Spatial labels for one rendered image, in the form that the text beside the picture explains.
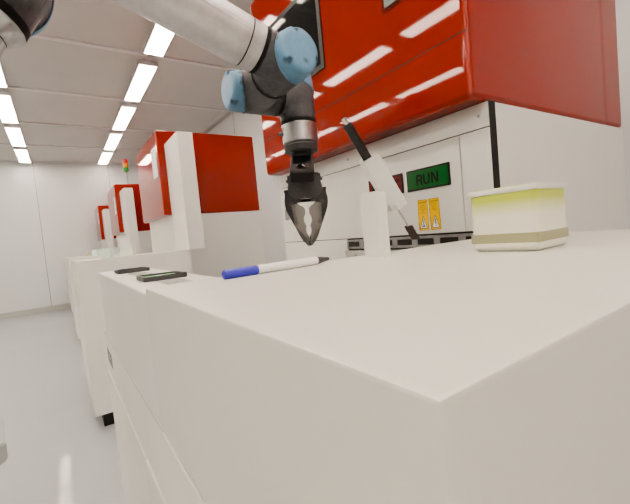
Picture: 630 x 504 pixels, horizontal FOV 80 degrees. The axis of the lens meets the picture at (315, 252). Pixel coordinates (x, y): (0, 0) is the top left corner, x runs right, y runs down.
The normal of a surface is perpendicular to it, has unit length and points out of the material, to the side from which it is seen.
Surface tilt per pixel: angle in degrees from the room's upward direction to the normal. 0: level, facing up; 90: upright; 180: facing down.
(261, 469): 90
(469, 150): 90
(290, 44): 88
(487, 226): 90
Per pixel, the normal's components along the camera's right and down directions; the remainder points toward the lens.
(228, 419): -0.82, 0.11
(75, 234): 0.56, -0.01
